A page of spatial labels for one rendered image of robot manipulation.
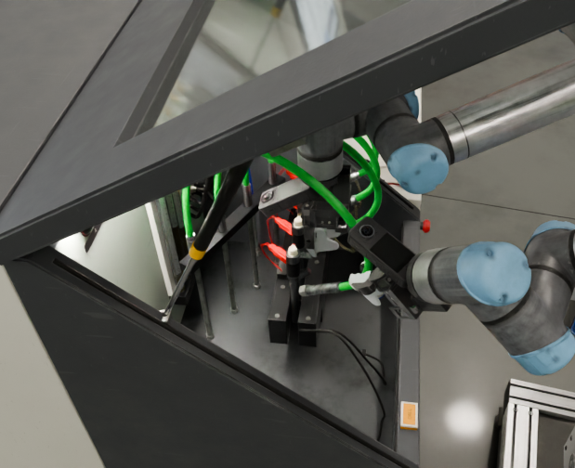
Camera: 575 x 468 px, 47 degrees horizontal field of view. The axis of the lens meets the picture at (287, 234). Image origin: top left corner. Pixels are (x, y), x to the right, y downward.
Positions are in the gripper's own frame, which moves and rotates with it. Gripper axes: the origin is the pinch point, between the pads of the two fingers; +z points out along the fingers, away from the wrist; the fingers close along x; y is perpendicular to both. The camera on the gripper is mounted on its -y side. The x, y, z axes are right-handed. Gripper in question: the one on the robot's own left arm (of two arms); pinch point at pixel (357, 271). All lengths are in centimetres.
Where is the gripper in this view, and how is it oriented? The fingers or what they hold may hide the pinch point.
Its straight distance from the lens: 108.9
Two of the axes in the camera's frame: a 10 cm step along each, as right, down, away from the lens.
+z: -3.6, 0.9, 9.3
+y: 6.5, 7.4, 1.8
